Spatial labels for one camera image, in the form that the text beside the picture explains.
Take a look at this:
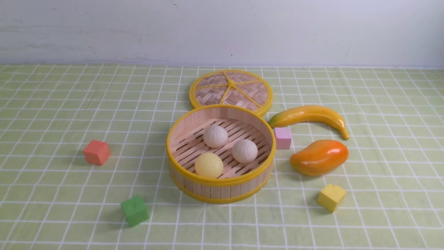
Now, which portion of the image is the woven bamboo steamer lid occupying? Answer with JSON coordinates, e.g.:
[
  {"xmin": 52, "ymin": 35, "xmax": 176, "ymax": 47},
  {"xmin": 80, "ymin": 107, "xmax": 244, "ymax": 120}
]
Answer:
[{"xmin": 189, "ymin": 69, "xmax": 273, "ymax": 116}]

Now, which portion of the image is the orange toy mango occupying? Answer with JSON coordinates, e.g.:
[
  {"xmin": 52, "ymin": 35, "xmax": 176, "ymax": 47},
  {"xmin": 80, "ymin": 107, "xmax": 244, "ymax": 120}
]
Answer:
[{"xmin": 290, "ymin": 140, "xmax": 349, "ymax": 177}]

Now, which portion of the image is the red cube block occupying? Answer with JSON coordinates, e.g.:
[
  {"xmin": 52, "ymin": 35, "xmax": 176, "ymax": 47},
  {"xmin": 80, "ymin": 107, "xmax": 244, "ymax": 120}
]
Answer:
[{"xmin": 83, "ymin": 140, "xmax": 111, "ymax": 166}]

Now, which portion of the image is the yellow bun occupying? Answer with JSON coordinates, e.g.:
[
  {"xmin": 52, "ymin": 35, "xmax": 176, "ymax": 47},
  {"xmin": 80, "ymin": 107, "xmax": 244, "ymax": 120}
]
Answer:
[{"xmin": 195, "ymin": 152, "xmax": 224, "ymax": 178}]

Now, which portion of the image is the yellow toy banana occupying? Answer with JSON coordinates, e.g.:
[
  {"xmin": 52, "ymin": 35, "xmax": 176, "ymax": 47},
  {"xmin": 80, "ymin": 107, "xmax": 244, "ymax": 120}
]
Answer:
[{"xmin": 268, "ymin": 106, "xmax": 350, "ymax": 140}]

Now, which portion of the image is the green cube block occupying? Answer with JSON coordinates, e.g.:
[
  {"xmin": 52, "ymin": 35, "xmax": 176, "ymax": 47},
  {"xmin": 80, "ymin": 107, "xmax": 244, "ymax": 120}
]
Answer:
[{"xmin": 120, "ymin": 195, "xmax": 149, "ymax": 227}]

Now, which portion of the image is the yellow cube block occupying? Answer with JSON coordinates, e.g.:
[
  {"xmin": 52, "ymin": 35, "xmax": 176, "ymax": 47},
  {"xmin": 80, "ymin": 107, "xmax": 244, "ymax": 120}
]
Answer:
[{"xmin": 317, "ymin": 184, "xmax": 347, "ymax": 213}]

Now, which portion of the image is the pink cube block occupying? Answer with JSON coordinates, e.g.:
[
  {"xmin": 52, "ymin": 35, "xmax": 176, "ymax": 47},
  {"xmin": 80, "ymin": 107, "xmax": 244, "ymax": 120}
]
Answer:
[{"xmin": 274, "ymin": 127, "xmax": 292, "ymax": 149}]

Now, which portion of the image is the white bun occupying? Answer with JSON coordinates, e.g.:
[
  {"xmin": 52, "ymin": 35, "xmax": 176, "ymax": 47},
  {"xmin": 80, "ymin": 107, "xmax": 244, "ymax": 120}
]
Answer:
[
  {"xmin": 232, "ymin": 139, "xmax": 258, "ymax": 164},
  {"xmin": 203, "ymin": 125, "xmax": 228, "ymax": 148}
]

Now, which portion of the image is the green checkered tablecloth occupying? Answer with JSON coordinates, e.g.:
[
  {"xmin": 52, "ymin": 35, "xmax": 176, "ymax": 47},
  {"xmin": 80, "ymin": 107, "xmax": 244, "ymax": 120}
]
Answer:
[{"xmin": 0, "ymin": 64, "xmax": 444, "ymax": 250}]

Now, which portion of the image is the bamboo steamer tray yellow rim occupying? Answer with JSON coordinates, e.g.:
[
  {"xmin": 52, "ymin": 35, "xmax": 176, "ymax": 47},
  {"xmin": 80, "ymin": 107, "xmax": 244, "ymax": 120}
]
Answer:
[{"xmin": 165, "ymin": 105, "xmax": 276, "ymax": 204}]

